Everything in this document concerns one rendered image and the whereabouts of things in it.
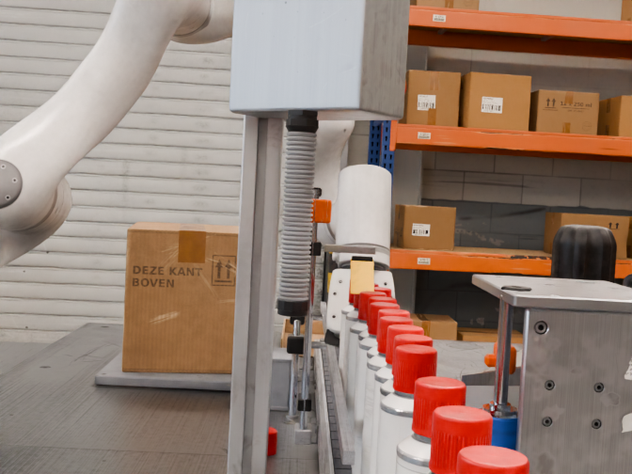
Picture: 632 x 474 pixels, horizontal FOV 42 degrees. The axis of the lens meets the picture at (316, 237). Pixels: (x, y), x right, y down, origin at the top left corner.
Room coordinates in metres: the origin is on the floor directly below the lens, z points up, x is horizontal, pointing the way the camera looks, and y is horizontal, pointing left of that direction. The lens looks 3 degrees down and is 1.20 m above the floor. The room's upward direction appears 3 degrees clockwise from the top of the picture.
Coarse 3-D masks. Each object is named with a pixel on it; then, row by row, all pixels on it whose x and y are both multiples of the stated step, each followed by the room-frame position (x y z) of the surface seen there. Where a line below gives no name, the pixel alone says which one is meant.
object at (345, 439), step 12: (324, 312) 1.67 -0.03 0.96; (324, 324) 1.51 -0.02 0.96; (324, 336) 1.43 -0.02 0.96; (336, 360) 1.19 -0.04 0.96; (336, 372) 1.11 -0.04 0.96; (336, 384) 1.04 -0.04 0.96; (336, 396) 0.98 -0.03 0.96; (336, 408) 0.93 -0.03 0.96; (336, 420) 0.91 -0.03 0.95; (348, 420) 0.87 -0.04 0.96; (348, 432) 0.83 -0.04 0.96; (348, 444) 0.79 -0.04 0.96; (348, 456) 0.77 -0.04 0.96
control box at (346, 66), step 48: (240, 0) 0.91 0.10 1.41; (288, 0) 0.87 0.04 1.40; (336, 0) 0.84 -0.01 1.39; (384, 0) 0.85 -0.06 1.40; (240, 48) 0.91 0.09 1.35; (288, 48) 0.87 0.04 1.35; (336, 48) 0.84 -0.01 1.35; (384, 48) 0.85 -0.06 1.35; (240, 96) 0.91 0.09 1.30; (288, 96) 0.87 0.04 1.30; (336, 96) 0.84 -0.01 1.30; (384, 96) 0.86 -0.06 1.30
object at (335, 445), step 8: (336, 352) 1.69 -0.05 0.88; (328, 376) 1.45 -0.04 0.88; (328, 384) 1.40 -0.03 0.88; (328, 392) 1.34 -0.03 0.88; (328, 400) 1.29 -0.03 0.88; (328, 408) 1.23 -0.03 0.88; (328, 416) 1.32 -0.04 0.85; (336, 424) 1.15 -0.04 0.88; (336, 432) 1.11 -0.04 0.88; (336, 440) 1.07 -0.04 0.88; (336, 448) 1.04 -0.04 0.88; (336, 456) 1.01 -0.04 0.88; (336, 464) 0.98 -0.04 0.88; (336, 472) 0.95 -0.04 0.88; (344, 472) 0.95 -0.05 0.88
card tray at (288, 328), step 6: (288, 324) 2.16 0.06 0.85; (312, 324) 2.16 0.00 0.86; (318, 324) 2.16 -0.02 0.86; (282, 330) 1.98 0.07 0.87; (288, 330) 2.16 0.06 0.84; (300, 330) 2.16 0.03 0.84; (312, 330) 2.16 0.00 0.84; (318, 330) 2.16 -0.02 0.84; (282, 336) 1.90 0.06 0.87; (312, 336) 2.13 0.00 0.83; (318, 336) 2.13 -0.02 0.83; (282, 342) 1.88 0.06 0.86; (312, 354) 1.89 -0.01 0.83
